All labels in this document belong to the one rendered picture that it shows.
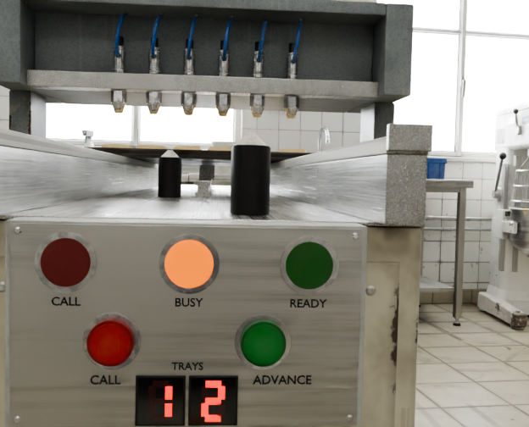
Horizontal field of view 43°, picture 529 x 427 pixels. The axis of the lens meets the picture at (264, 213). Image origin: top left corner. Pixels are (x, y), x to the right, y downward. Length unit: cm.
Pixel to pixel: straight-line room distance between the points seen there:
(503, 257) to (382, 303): 416
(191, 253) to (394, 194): 14
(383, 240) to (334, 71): 82
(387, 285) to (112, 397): 21
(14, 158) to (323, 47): 85
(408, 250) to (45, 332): 26
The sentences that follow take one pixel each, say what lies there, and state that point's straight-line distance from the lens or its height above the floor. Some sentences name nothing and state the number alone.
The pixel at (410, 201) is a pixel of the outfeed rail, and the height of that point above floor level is 86.
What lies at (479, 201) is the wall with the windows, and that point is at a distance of 508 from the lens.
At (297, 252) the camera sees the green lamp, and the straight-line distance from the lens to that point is 45.
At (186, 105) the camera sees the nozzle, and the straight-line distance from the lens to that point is 122.
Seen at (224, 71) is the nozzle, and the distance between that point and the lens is 123.
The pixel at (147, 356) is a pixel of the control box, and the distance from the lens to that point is 46.
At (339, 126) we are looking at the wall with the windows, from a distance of 469.
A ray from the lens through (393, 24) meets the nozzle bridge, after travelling 124.
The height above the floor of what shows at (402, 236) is 83.
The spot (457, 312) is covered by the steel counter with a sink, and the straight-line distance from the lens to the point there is 428.
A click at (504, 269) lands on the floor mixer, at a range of 467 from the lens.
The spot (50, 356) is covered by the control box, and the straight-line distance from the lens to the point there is 47.
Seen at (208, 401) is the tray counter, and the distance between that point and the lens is 47.
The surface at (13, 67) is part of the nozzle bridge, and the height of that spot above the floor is 105.
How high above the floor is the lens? 87
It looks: 3 degrees down
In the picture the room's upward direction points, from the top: 1 degrees clockwise
